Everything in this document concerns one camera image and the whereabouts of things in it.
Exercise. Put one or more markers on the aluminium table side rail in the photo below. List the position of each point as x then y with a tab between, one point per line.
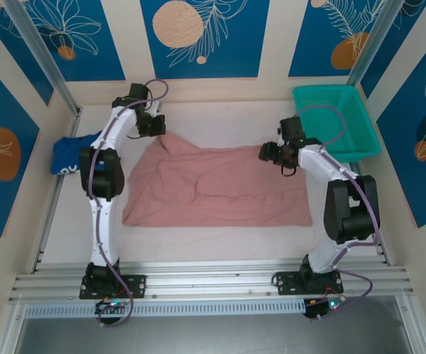
56	191
382	254

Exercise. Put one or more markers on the pink t-shirt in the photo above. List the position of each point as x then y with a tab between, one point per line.
216	206

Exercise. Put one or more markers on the teal plastic basket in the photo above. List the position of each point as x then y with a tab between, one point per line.
331	121

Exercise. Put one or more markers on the folded blue t-shirt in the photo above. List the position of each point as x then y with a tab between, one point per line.
65	155

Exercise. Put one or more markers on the aluminium frame post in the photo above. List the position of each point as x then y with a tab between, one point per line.
375	40
51	70

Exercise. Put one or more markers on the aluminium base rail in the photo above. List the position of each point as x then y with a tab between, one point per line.
213	280

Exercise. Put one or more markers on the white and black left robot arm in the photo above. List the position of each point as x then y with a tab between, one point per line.
102	228

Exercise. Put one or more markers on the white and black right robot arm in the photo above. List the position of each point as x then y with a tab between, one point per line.
323	166

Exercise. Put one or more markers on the grey metal sheet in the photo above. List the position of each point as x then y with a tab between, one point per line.
213	337

